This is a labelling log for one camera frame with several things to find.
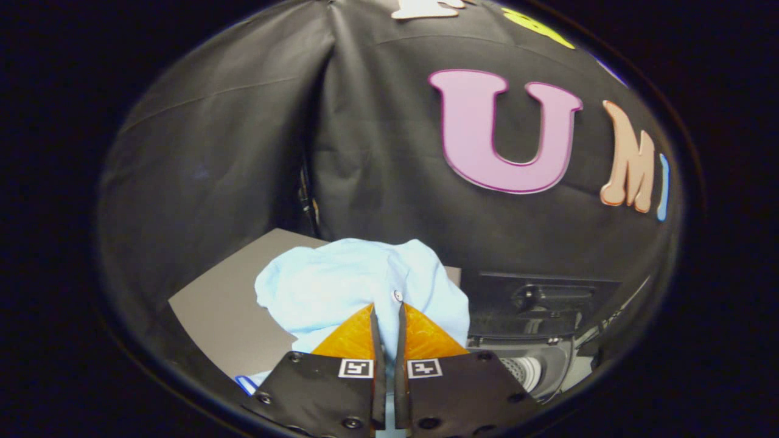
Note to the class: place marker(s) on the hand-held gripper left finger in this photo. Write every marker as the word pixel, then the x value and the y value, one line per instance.
pixel 378 389

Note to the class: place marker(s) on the dark brown and cream cabinet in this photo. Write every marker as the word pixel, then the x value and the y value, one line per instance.
pixel 225 316

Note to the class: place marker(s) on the metal backdrop stand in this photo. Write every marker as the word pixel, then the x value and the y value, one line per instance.
pixel 307 201

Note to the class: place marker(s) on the black backdrop cloth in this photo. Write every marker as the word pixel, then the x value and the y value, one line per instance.
pixel 395 182

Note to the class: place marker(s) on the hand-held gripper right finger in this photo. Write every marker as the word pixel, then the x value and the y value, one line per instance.
pixel 401 389

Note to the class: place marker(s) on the light blue shirt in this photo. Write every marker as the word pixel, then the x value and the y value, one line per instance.
pixel 341 280

